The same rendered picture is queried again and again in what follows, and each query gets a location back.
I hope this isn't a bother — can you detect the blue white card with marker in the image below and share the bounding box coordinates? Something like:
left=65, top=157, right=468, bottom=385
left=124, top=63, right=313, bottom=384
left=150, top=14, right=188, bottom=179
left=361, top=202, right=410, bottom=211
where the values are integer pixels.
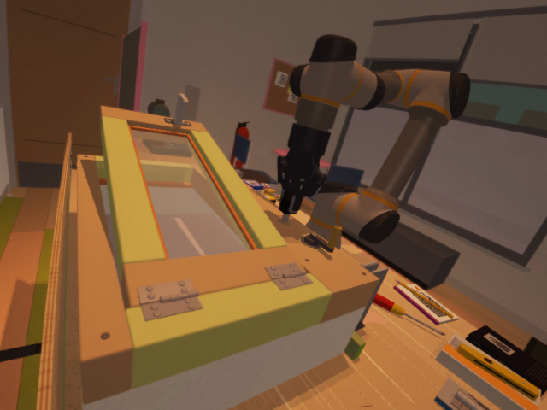
left=433, top=377, right=493, bottom=410

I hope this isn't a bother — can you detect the black box with white label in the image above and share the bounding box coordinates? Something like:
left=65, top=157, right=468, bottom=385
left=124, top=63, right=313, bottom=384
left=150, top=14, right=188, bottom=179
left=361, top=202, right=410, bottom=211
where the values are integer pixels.
left=464, top=325, right=547, bottom=393

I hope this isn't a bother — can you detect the pink edged dark panel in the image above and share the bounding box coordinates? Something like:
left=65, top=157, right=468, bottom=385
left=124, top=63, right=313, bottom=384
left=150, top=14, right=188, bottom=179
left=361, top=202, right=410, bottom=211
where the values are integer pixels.
left=117, top=21, right=149, bottom=113

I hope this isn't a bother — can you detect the grey metal hinge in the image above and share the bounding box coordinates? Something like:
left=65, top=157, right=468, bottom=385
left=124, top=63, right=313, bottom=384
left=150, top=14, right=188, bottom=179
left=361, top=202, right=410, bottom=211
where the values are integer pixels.
left=136, top=279, right=204, bottom=322
left=264, top=261, right=312, bottom=292

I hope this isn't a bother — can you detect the white notepad with purple edge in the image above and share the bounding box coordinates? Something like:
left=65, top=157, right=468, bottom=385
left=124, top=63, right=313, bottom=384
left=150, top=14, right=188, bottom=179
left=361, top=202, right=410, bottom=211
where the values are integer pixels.
left=392, top=279, right=460, bottom=325

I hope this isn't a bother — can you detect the brown wooden door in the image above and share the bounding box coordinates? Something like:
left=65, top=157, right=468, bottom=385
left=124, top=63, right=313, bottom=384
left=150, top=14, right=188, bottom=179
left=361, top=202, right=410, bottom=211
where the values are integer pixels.
left=5, top=0, right=133, bottom=189

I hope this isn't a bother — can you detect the black strap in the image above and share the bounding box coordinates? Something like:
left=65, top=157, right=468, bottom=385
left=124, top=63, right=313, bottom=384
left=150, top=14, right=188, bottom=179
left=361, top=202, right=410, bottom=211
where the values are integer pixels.
left=0, top=343, right=43, bottom=364

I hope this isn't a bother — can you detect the wood and yellow casement frame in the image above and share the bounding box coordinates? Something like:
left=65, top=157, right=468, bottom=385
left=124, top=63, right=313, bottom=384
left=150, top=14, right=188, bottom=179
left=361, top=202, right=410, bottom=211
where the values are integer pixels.
left=75, top=119, right=382, bottom=406

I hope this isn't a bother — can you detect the red and yellow screwdriver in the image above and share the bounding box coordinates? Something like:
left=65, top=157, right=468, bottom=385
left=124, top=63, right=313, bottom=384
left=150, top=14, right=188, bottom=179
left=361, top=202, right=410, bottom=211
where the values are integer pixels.
left=372, top=292, right=446, bottom=337

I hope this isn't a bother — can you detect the large grey framed window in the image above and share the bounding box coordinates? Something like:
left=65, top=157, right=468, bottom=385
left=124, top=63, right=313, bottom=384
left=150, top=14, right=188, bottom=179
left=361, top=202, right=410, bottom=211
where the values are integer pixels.
left=328, top=12, right=547, bottom=269

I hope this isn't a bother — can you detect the winder crank with tan knob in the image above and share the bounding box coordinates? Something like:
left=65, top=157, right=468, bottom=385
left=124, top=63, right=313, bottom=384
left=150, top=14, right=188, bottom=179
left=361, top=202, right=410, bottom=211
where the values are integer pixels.
left=300, top=224, right=344, bottom=254

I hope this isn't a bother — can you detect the yellow and wood glazed sash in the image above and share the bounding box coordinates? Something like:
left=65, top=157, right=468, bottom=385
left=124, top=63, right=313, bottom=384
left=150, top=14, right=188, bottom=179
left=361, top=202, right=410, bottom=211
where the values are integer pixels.
left=100, top=105, right=309, bottom=307

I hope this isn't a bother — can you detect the red fire extinguisher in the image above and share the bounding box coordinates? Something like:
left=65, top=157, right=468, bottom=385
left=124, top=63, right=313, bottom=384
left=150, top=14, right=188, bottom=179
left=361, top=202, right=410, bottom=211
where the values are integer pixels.
left=229, top=120, right=253, bottom=170

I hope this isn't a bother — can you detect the cork notice board pink frame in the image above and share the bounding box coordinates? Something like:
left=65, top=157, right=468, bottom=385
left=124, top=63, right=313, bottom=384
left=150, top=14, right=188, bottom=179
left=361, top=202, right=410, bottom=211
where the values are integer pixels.
left=262, top=56, right=302, bottom=118

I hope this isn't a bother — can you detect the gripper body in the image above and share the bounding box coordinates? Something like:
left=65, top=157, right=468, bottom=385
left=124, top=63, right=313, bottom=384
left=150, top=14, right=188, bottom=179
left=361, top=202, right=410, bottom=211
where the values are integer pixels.
left=276, top=122, right=332, bottom=198

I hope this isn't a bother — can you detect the orange and white tray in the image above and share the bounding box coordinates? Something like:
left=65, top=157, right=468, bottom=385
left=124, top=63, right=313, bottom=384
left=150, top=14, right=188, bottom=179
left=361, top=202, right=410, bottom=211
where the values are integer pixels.
left=434, top=333, right=547, bottom=410

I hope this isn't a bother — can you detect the yellow spirit level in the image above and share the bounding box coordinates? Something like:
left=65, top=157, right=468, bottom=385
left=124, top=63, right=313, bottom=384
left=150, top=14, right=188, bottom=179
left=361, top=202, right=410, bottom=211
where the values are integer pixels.
left=456, top=343, right=540, bottom=401

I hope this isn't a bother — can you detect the plywood fence rail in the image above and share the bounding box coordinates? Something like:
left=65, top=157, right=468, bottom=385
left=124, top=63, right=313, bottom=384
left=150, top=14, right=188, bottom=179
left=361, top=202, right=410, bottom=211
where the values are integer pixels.
left=35, top=132, right=74, bottom=410

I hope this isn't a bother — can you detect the dark green round canister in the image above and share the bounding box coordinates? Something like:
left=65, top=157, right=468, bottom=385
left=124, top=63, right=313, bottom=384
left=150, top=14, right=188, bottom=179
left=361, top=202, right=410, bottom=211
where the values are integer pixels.
left=147, top=98, right=172, bottom=117

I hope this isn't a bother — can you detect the dark low bench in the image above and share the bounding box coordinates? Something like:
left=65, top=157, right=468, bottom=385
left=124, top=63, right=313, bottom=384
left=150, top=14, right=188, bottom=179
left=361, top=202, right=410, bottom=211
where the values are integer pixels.
left=341, top=228, right=462, bottom=290

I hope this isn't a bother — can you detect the small green block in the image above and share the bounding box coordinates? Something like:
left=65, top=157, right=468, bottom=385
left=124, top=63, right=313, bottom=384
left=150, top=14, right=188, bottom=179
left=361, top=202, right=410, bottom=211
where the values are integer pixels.
left=344, top=332, right=367, bottom=360

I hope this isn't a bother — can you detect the grey window handle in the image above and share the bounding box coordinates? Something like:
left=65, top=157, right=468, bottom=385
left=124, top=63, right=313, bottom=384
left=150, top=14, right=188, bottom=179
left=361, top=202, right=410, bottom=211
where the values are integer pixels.
left=164, top=92, right=192, bottom=131

